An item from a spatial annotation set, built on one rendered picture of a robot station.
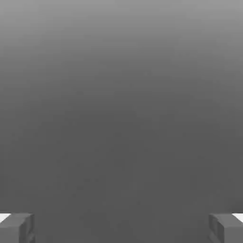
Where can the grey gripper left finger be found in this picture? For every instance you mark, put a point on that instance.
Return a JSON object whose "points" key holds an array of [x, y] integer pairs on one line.
{"points": [[15, 227]]}

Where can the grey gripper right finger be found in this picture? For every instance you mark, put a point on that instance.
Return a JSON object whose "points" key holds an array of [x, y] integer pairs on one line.
{"points": [[227, 227]]}

